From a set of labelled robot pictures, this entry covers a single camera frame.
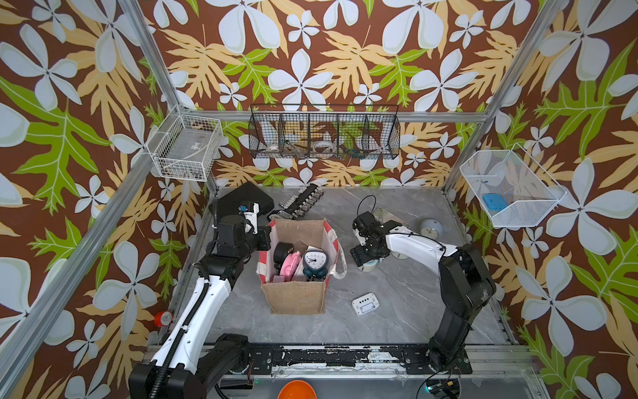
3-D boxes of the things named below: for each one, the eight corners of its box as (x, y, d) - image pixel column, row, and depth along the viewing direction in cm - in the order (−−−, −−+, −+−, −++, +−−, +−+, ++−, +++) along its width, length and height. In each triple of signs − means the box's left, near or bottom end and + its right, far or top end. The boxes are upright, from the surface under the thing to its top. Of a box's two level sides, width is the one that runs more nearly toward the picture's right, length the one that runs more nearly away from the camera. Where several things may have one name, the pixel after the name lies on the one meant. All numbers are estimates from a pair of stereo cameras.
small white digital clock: (358, 317, 84) (359, 314, 82) (351, 303, 87) (352, 300, 85) (378, 308, 86) (380, 305, 84) (371, 294, 89) (373, 291, 87)
